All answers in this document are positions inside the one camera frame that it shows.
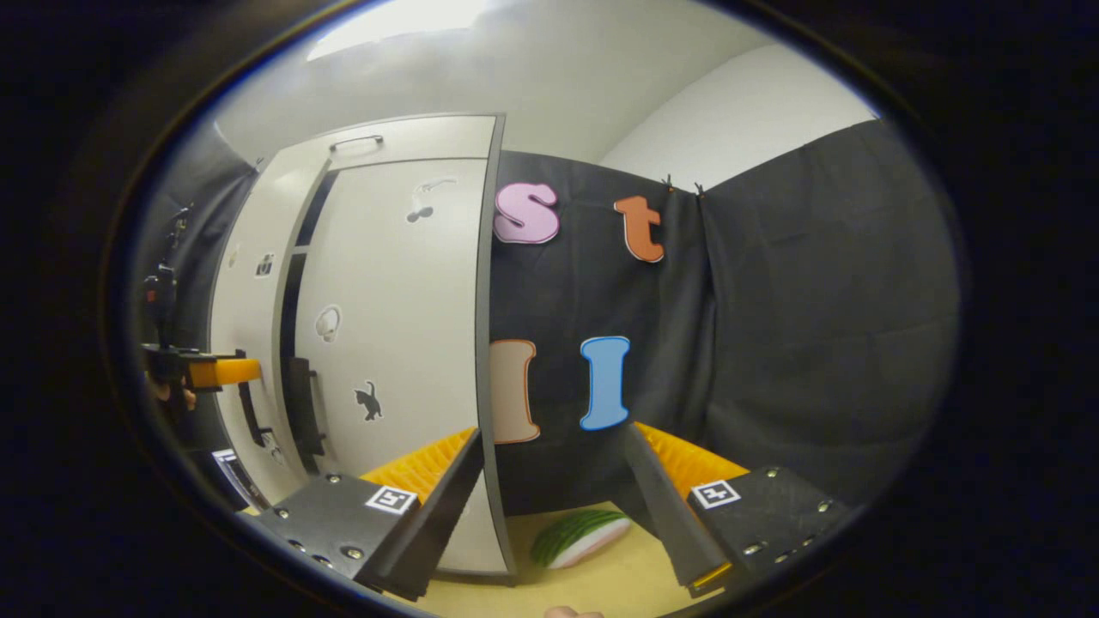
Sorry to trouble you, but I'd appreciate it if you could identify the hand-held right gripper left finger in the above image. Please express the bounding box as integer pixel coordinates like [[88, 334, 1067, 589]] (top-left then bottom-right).
[[258, 427, 485, 603]]

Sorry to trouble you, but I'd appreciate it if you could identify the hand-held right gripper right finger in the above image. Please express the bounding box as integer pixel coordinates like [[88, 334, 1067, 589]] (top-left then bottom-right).
[[620, 422, 853, 600]]

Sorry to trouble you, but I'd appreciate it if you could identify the black left door handle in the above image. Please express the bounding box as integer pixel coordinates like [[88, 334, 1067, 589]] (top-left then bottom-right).
[[235, 378, 275, 450]]

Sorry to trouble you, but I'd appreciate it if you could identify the watermelon slice coaster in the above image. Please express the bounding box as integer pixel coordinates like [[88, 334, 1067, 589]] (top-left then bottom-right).
[[530, 508, 635, 571]]

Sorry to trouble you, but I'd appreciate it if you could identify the black door handle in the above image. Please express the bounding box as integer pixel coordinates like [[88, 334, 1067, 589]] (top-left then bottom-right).
[[235, 378, 275, 450], [286, 355, 329, 457]]

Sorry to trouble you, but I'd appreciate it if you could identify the black device on stand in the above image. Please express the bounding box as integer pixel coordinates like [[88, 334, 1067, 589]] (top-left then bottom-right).
[[141, 203, 195, 346]]

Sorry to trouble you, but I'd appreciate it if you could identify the white and grey cabinet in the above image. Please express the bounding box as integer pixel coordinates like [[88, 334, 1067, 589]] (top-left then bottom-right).
[[209, 112, 518, 586]]

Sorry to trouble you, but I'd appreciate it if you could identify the black right door handle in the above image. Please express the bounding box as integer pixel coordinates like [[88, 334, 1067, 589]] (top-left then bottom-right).
[[286, 355, 329, 457]]

